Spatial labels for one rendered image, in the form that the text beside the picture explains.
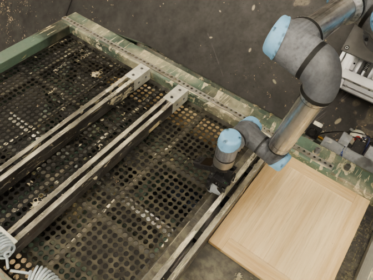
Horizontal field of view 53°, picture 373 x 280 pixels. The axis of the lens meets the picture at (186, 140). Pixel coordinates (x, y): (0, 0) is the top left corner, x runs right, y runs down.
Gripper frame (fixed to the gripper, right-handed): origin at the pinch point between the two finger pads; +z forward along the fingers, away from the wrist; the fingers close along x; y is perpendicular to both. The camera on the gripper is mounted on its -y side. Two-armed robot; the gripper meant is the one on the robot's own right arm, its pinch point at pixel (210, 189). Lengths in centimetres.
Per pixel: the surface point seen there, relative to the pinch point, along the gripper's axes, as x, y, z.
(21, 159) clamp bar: -39, -65, -4
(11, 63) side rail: -2, -121, 2
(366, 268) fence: 7, 63, -2
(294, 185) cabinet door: 24.5, 26.7, 0.6
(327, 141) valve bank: 57, 28, 1
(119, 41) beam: 45, -91, -2
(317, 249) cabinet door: 3.9, 45.9, 0.3
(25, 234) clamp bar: -58, -38, -4
